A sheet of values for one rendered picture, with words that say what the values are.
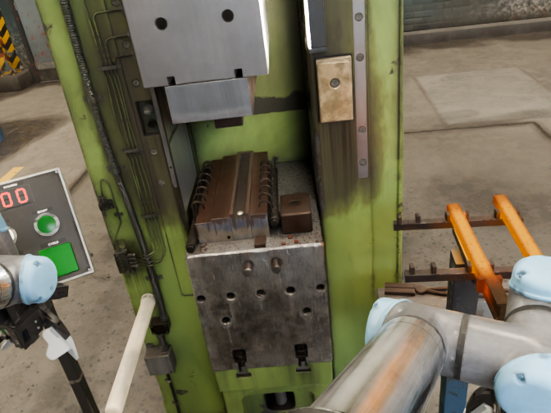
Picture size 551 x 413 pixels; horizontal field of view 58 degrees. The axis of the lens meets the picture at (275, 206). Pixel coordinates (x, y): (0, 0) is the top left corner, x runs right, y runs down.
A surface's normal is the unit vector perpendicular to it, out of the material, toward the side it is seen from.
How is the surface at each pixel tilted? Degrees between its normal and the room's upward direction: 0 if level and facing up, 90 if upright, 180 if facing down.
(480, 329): 6
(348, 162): 90
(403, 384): 44
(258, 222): 90
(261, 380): 90
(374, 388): 28
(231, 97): 90
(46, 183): 60
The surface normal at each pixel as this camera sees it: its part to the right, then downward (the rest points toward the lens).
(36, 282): 0.98, 0.00
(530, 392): -0.44, 0.50
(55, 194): 0.32, -0.07
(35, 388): -0.11, -0.86
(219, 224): 0.01, 0.50
